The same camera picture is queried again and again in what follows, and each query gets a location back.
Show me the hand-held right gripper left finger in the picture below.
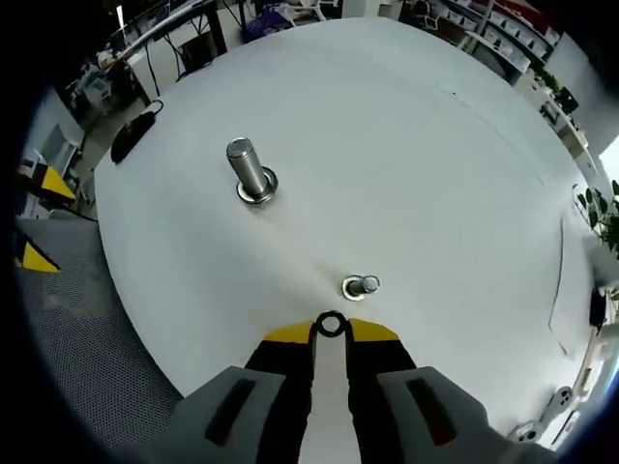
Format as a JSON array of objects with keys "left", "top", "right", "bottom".
[{"left": 166, "top": 318, "right": 320, "bottom": 464}]

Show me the black computer mouse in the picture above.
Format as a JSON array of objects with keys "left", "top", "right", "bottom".
[{"left": 109, "top": 113, "right": 156, "bottom": 163}]

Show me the white paper sheet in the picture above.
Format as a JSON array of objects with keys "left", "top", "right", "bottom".
[{"left": 548, "top": 212, "right": 597, "bottom": 360}]

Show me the grey mesh chair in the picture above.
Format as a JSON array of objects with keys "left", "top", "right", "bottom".
[{"left": 14, "top": 217, "right": 188, "bottom": 464}]

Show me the purple bag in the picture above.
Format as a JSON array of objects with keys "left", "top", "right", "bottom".
[{"left": 250, "top": 3, "right": 292, "bottom": 36}]

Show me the small threaded steel stud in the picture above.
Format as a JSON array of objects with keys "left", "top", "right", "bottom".
[{"left": 346, "top": 274, "right": 382, "bottom": 300}]

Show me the potted green plant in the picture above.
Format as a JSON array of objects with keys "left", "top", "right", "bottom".
[{"left": 572, "top": 179, "right": 619, "bottom": 286}]

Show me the shelf with white bins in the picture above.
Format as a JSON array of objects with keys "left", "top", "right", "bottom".
[{"left": 433, "top": 0, "right": 566, "bottom": 74}]

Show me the white office desk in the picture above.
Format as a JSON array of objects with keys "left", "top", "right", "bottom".
[{"left": 115, "top": 0, "right": 228, "bottom": 101}]

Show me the small black device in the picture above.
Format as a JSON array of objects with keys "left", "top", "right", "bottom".
[{"left": 589, "top": 287, "right": 609, "bottom": 333}]

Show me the large threaded steel stud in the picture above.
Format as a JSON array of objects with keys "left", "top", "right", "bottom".
[{"left": 225, "top": 137, "right": 272, "bottom": 199}]

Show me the wooden board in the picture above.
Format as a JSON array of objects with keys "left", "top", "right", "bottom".
[{"left": 576, "top": 332, "right": 611, "bottom": 403}]

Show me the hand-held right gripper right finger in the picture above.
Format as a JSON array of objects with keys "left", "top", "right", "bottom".
[{"left": 343, "top": 317, "right": 557, "bottom": 464}]

